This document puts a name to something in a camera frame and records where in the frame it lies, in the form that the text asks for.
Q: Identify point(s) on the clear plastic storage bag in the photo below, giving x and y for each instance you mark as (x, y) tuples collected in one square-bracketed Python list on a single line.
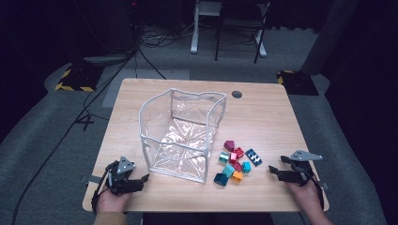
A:
[(175, 140)]

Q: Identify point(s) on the person's left hand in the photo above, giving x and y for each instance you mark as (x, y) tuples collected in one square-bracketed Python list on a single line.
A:
[(111, 203)]

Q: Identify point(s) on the red studded toy block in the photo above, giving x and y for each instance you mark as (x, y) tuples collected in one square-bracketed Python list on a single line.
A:
[(239, 152)]

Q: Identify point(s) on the pink-red toy block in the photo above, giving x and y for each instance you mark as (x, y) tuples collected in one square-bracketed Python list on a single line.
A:
[(233, 157)]

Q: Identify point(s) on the orange toy block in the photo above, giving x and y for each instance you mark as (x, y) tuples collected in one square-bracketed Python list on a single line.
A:
[(237, 176)]

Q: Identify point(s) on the shiny teal toy block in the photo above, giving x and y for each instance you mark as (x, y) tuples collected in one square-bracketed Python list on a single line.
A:
[(223, 157)]

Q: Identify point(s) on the light teal toy block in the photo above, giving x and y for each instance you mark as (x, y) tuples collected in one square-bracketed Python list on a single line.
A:
[(228, 170)]

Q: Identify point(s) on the grey tape strip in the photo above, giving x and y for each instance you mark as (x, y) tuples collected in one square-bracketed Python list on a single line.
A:
[(94, 179)]

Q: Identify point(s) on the black metal chair frame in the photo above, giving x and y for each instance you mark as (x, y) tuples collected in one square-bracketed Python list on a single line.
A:
[(241, 23)]

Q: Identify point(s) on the white desk leg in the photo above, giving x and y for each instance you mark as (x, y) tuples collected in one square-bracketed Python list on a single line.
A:
[(195, 31), (261, 43)]

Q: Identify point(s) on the black yellow striped stand base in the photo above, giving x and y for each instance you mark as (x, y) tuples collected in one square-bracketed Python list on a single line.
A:
[(297, 82), (78, 79)]

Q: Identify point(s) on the person's right hand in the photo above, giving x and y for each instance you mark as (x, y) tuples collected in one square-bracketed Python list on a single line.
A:
[(308, 195)]

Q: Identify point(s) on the grey curtain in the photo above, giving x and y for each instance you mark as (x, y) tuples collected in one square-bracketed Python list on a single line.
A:
[(328, 34)]

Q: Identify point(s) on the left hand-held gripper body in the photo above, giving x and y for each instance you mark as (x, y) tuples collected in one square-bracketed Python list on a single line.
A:
[(120, 175)]

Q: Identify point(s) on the dark equipment cabinet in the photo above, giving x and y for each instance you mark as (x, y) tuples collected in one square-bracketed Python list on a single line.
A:
[(106, 28)]

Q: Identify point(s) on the dark blue studded toy plate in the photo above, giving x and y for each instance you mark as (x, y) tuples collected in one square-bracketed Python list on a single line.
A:
[(253, 157)]

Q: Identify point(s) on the grey flat stand base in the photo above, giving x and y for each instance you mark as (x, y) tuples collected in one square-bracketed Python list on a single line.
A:
[(106, 59)]

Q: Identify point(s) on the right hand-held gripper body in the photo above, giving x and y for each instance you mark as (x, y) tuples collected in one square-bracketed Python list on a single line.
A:
[(302, 172)]

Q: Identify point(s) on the maroon toy block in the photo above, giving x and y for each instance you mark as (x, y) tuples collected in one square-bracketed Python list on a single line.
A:
[(229, 145)]

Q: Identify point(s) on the dark round table grommet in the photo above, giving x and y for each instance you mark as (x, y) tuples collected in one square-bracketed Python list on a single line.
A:
[(237, 94)]

